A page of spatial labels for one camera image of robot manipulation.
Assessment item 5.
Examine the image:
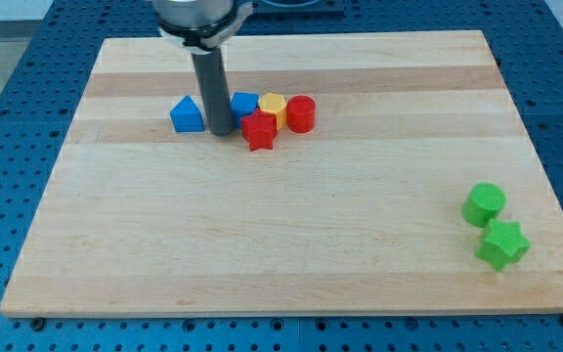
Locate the yellow hexagon block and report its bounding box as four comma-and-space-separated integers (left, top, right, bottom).
258, 93, 286, 130

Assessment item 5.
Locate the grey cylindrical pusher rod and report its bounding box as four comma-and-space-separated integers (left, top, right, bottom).
192, 48, 234, 137

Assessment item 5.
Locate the red cylinder block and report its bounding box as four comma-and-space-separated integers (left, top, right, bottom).
286, 95, 316, 133

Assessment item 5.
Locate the green cylinder block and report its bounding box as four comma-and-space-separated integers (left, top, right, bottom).
461, 182, 506, 228

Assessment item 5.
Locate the wooden board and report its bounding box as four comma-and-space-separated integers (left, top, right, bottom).
0, 30, 563, 318

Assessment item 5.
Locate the green star block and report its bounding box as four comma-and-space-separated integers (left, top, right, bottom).
475, 219, 531, 272

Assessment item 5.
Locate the blue cube block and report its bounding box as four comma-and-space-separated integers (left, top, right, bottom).
231, 92, 259, 129

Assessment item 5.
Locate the blue triangular block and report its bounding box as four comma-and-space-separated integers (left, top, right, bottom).
170, 96, 205, 133

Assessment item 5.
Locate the red star block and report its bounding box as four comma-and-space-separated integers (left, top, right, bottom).
241, 109, 277, 152

